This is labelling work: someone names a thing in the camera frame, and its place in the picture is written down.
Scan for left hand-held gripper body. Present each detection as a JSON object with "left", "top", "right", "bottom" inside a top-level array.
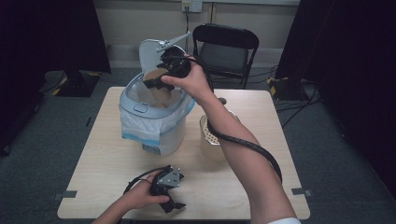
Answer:
[{"left": 150, "top": 164, "right": 185, "bottom": 203}]

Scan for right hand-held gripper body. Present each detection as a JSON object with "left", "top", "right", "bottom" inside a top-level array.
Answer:
[{"left": 156, "top": 31, "right": 192, "bottom": 79}]

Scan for white trash can grey lid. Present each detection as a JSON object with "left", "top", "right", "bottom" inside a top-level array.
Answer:
[{"left": 119, "top": 37, "right": 195, "bottom": 157}]

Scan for person's right hand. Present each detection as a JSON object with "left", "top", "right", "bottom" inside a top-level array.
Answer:
[{"left": 160, "top": 55, "right": 215, "bottom": 105}]

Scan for person's left hand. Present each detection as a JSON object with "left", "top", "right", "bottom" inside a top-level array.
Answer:
[{"left": 123, "top": 172, "right": 171, "bottom": 211}]

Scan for beige bin with perforated insert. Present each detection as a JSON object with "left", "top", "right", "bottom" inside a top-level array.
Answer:
[{"left": 199, "top": 110, "right": 241, "bottom": 163}]

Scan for black folding chair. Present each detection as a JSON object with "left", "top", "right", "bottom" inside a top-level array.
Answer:
[{"left": 191, "top": 22, "right": 260, "bottom": 90}]

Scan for white blue plastic trash bag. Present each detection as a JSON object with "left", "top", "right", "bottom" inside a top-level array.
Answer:
[{"left": 120, "top": 92, "right": 197, "bottom": 155}]

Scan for black stand base yellow tape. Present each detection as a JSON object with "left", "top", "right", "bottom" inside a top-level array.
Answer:
[
  {"left": 266, "top": 76, "right": 312, "bottom": 102},
  {"left": 40, "top": 69, "right": 103, "bottom": 98}
]

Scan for grey tape piece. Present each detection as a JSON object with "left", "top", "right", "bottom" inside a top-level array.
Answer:
[
  {"left": 52, "top": 189, "right": 78, "bottom": 201},
  {"left": 291, "top": 187, "right": 314, "bottom": 198}
]

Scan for white sleeve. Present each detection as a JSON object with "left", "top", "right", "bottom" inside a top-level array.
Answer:
[{"left": 267, "top": 217, "right": 303, "bottom": 224}]

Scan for black curtain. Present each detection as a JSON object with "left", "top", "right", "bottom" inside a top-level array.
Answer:
[
  {"left": 275, "top": 0, "right": 396, "bottom": 200},
  {"left": 0, "top": 0, "right": 112, "bottom": 157}
]

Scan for black wall socket cable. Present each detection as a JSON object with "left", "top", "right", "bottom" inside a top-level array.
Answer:
[{"left": 184, "top": 6, "right": 200, "bottom": 77}]

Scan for white wall socket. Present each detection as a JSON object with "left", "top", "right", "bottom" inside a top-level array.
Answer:
[{"left": 181, "top": 0, "right": 204, "bottom": 13}]

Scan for black floor cables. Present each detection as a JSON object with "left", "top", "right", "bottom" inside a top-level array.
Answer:
[{"left": 275, "top": 82, "right": 322, "bottom": 129}]

